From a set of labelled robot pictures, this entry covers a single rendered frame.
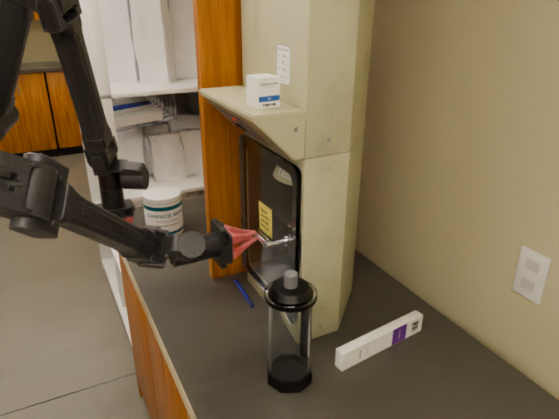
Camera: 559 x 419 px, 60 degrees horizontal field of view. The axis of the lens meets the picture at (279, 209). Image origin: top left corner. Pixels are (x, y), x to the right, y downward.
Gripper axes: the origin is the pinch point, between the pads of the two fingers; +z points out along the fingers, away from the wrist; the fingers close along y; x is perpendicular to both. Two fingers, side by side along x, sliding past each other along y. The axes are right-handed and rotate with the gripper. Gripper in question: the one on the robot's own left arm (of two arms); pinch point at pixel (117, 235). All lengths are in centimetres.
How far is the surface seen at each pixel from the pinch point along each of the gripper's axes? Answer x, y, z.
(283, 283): -53, 24, -8
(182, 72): 92, 49, -29
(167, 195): 25.2, 20.8, 0.9
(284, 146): -46, 28, -34
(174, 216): 22.9, 21.9, 7.9
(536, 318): -75, 76, 4
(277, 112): -45, 27, -41
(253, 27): -21, 33, -55
